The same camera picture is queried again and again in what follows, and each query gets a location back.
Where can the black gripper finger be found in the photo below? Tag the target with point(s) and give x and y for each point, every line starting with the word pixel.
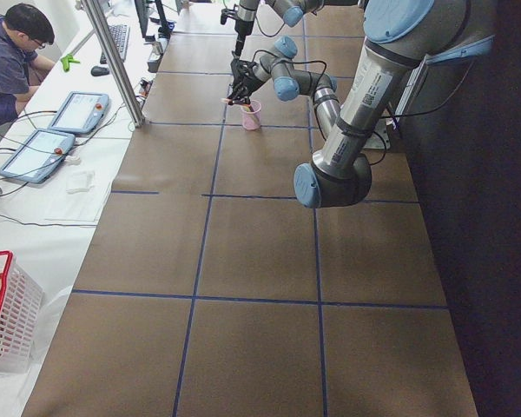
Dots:
pixel 237 94
pixel 240 42

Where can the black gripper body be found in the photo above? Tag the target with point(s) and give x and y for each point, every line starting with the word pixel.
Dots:
pixel 248 77
pixel 243 22

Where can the orange highlighter pen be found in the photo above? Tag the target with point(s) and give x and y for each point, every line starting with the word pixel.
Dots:
pixel 240 102

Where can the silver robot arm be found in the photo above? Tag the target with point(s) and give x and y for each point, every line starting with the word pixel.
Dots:
pixel 290 11
pixel 399 35

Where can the pink mesh pen holder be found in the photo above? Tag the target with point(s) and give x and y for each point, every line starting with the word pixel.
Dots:
pixel 251 115

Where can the black monitor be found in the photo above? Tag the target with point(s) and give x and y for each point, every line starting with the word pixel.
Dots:
pixel 153 12

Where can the black keyboard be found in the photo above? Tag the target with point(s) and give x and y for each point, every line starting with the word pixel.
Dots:
pixel 120 35

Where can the black computer mouse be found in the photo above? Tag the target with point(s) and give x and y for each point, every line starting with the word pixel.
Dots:
pixel 97 71

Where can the far teach pendant tablet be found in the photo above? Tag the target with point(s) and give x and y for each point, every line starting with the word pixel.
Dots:
pixel 80 113

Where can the teach pendant tablet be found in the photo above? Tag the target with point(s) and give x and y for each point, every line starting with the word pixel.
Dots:
pixel 38 157
pixel 80 113

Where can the green plastic clamp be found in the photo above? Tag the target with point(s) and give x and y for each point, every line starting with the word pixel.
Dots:
pixel 67 61

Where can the crumpled white tissue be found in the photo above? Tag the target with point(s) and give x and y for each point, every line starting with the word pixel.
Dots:
pixel 72 160

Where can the near teach pendant tablet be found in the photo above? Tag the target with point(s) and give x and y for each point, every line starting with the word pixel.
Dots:
pixel 38 157

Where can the seated person dark shirt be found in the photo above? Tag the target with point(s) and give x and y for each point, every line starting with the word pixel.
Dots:
pixel 24 30

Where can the white red plastic basket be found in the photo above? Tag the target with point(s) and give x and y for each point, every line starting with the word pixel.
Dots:
pixel 20 301

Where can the aluminium frame post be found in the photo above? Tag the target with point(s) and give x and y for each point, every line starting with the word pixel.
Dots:
pixel 99 24

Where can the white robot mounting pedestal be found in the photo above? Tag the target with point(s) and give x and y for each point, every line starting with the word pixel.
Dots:
pixel 386 131

